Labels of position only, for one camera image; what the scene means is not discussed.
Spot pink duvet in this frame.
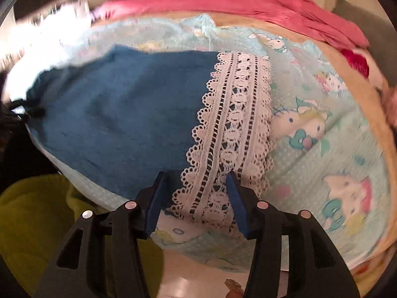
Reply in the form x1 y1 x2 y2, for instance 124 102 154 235
93 0 369 52

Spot blue denim pants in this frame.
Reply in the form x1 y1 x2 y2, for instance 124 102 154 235
25 45 276 236

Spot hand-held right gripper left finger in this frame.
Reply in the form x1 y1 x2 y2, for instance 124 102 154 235
34 171 169 298

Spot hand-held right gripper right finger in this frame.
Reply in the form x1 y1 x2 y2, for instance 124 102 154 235
226 171 362 298

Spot grey padded headboard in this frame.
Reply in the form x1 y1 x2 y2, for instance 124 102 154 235
332 0 388 50

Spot small brown object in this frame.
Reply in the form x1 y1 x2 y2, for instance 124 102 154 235
224 279 243 298

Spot yellow-green cloth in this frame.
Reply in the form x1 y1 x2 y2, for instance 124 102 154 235
0 175 165 298

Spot cartoon cat printed bed sheet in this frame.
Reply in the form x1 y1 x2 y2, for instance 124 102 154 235
28 14 388 274

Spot red and white pillow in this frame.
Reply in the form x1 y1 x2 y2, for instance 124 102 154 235
341 48 385 87

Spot pink fluffy cloth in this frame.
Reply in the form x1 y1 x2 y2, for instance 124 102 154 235
380 85 397 121

